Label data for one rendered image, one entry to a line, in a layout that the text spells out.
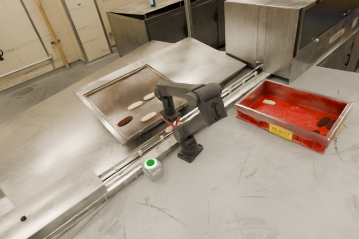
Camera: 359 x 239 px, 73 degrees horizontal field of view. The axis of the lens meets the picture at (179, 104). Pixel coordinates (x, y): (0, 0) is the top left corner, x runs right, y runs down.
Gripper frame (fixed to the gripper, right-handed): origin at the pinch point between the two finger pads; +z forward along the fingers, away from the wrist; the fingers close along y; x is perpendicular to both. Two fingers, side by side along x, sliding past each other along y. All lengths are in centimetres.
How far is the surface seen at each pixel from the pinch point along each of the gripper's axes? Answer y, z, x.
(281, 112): -33, 6, -52
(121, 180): -7.7, 2.6, 37.7
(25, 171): 40, 7, 70
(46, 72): 370, 84, 2
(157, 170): -16.7, 2.0, 23.2
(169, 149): -9.1, 3.1, 10.7
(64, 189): 1, -3, 58
